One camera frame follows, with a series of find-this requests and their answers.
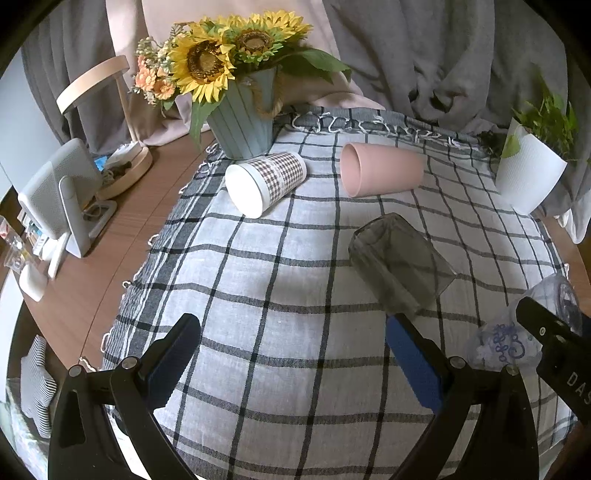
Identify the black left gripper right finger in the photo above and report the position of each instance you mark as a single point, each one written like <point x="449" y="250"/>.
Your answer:
<point x="503" y="444"/>

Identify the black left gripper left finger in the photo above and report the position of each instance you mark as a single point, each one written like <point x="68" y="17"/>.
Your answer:
<point x="82" y="443"/>

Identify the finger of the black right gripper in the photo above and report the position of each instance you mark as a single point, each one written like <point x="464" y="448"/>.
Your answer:
<point x="565" y="361"/>

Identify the clear cup with blue print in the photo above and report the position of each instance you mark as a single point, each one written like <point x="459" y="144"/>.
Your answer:
<point x="503" y="341"/>

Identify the pink cup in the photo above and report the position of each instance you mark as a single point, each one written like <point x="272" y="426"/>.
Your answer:
<point x="370" y="169"/>

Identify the checkered pattern paper cup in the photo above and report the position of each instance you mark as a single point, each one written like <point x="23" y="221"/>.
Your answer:
<point x="256" y="185"/>

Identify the grey striped star cushion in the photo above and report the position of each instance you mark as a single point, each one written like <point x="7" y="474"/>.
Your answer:
<point x="37" y="387"/>

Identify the white small box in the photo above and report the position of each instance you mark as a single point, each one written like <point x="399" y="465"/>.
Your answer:
<point x="32" y="282"/>

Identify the white ribbed plant pot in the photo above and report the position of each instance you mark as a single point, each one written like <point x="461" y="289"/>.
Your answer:
<point x="528" y="170"/>

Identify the smoky grey square glass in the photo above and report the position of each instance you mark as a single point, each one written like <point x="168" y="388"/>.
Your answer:
<point x="400" y="266"/>

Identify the green potted plant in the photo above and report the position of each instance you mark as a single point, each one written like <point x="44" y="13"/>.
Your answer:
<point x="551" y="120"/>

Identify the white desktop device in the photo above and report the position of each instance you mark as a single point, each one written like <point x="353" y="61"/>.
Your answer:
<point x="60" y="199"/>

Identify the checkered white black tablecloth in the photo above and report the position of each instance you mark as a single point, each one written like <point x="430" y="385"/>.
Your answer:
<point x="293" y="378"/>

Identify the grey blanket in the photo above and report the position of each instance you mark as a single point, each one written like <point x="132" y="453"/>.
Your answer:
<point x="459" y="65"/>

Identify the blue-green flower vase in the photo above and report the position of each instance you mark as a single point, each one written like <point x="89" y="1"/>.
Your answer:
<point x="243" y="123"/>

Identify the sunflower bouquet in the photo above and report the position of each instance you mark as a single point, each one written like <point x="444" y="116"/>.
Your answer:
<point x="200" y="59"/>

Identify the pink beige cloth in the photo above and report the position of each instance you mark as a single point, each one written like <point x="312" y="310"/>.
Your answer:
<point x="130" y="21"/>

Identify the wooden round tray with handle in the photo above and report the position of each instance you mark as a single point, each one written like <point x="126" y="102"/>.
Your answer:
<point x="101" y="96"/>

